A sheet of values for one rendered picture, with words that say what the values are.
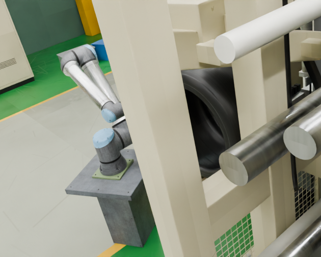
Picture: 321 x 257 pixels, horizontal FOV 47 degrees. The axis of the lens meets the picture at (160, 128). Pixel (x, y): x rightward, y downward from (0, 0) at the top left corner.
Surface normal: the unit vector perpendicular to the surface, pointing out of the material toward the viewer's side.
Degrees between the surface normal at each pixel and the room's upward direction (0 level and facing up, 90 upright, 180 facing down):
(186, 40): 90
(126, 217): 90
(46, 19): 90
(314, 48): 90
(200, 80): 46
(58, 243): 0
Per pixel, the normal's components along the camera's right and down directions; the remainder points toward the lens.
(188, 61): 0.60, 0.26
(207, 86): -0.44, -0.17
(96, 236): -0.21, -0.86
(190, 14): -0.77, 0.44
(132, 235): -0.36, 0.51
